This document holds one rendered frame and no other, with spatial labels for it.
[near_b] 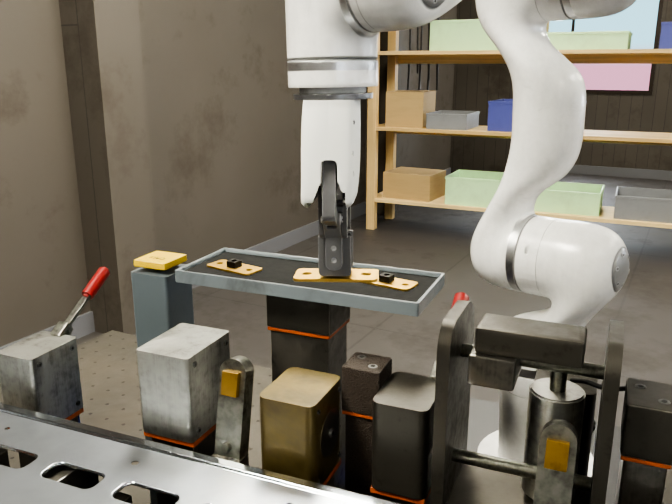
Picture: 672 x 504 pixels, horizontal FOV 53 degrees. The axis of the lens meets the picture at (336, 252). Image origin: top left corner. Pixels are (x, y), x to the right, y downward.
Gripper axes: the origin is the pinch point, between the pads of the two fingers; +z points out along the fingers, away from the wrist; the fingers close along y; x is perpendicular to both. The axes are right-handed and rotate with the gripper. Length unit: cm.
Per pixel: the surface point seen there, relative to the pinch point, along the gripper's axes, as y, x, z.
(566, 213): -486, 138, 94
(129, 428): -61, -52, 56
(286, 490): 0.2, -6.0, 27.3
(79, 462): -2.9, -31.3, 26.8
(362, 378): -10.1, 1.9, 18.4
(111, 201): -268, -144, 44
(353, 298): -18.4, 0.3, 11.1
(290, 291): -21.1, -8.5, 11.1
